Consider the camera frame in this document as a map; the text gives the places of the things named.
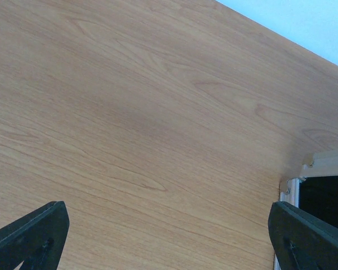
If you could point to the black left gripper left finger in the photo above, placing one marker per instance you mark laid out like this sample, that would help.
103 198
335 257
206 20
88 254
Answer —
36 240

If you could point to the aluminium poker case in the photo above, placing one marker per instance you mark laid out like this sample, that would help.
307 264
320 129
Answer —
315 190

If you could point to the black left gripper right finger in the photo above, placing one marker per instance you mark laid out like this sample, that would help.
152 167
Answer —
301 240

